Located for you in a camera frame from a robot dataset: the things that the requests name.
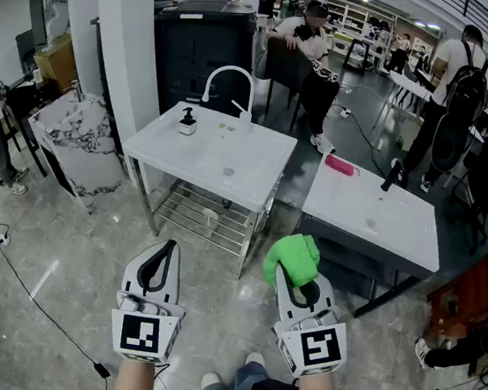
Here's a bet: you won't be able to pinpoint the marble pedestal basin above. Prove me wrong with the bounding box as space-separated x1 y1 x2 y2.
17 83 135 212

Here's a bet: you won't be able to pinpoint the black backpack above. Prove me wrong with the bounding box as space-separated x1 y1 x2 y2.
427 37 488 178

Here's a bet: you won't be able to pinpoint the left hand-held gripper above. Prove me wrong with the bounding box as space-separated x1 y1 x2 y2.
105 233 194 367

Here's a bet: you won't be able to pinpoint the pink cloth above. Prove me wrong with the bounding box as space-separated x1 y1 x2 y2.
323 153 357 177

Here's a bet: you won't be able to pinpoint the green cloth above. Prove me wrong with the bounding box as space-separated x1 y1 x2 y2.
260 229 324 292

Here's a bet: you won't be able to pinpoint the dark flat screen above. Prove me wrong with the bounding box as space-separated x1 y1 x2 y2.
21 0 73 50

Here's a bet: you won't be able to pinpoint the person's left forearm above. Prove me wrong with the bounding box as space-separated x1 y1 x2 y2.
111 354 162 390

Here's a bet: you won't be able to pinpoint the metal sink stand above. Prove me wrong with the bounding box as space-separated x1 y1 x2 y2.
118 157 284 284

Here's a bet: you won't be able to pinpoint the black soap dispenser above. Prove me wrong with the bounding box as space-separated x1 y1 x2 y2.
177 105 200 137

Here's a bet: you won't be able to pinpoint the person's white shoe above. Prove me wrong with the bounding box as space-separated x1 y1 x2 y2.
199 370 223 390
245 351 268 370

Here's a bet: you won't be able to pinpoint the black faucet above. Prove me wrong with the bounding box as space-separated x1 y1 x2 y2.
380 157 407 195

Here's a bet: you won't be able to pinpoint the person's legs in jeans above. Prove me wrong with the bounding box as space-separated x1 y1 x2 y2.
199 356 307 390

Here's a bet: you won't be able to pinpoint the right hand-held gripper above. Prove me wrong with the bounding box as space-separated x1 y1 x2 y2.
262 264 358 385

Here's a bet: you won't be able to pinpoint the brown wooden cabinet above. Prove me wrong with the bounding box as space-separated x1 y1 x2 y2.
423 248 488 344

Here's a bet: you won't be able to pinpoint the cardboard box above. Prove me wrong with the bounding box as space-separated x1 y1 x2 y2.
29 29 86 94

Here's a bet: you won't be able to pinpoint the white table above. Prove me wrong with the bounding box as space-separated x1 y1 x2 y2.
372 68 488 147

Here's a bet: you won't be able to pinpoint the white curved faucet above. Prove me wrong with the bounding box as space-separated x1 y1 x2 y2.
196 62 261 136

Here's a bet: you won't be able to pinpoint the large black machine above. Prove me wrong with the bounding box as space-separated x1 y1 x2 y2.
141 0 262 126

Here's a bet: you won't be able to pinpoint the thin black floor cable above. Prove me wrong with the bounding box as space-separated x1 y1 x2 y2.
0 181 138 390

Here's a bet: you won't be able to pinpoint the white sink with dark cabinet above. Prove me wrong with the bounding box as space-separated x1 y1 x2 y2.
286 151 454 330

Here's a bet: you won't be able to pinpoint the white sink basin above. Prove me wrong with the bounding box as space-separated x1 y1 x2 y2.
116 94 302 218

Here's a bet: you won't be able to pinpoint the dark chair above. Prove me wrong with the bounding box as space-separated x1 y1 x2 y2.
255 35 313 134

